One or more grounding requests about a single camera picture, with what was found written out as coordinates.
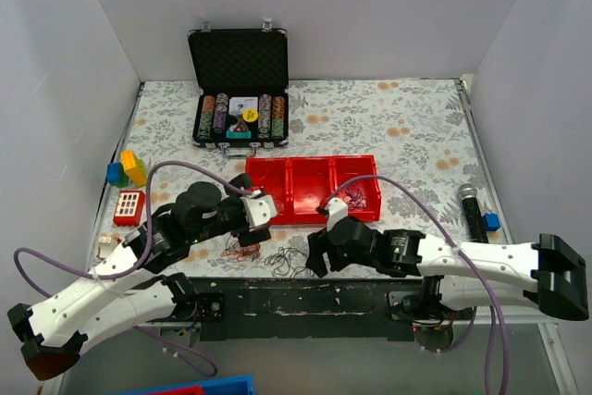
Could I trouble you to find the purple wires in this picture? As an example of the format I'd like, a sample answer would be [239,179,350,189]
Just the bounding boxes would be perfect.
[341,179,371,211]

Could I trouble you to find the red three-compartment bin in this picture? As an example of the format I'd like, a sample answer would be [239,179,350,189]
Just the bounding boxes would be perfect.
[245,155,376,226]

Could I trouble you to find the orange purple wire ball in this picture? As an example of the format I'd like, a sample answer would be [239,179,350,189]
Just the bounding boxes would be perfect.
[220,237,261,262]

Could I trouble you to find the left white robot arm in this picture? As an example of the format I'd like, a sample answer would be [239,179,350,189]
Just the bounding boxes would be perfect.
[7,174,278,381]

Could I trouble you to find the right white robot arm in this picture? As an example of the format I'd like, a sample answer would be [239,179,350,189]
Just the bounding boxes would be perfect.
[306,216,589,321]

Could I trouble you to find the red white window brick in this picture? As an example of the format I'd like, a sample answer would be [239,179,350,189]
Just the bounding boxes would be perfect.
[113,190,145,227]

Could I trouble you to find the yellow green blue brick stack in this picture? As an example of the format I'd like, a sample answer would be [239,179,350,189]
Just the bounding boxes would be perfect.
[105,150,147,189]

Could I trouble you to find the small white red toy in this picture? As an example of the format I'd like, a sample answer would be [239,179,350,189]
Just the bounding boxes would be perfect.
[96,236,120,260]

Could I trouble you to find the black microphone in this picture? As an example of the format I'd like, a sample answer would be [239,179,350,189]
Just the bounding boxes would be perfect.
[457,184,489,243]

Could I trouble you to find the floral table mat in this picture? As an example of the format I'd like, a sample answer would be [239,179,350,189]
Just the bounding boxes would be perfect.
[90,78,519,280]

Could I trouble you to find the black poker chip case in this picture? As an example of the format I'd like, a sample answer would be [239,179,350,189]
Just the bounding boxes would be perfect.
[187,20,290,157]

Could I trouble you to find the small blue brick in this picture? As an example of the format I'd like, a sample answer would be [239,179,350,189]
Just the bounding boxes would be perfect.
[482,213,501,232]

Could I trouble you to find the blue plastic bin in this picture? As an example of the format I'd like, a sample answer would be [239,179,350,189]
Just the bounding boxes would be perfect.
[125,375,257,395]

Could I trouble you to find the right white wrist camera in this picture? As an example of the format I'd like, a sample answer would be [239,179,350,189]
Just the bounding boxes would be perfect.
[316,197,349,231]

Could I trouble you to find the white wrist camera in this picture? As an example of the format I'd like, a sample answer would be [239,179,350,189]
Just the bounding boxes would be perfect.
[240,190,278,229]
[316,197,349,231]

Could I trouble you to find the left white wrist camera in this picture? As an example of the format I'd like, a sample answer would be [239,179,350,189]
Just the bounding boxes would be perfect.
[240,190,278,229]

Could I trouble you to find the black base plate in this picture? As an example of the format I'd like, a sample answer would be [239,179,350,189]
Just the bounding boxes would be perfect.
[190,278,424,341]

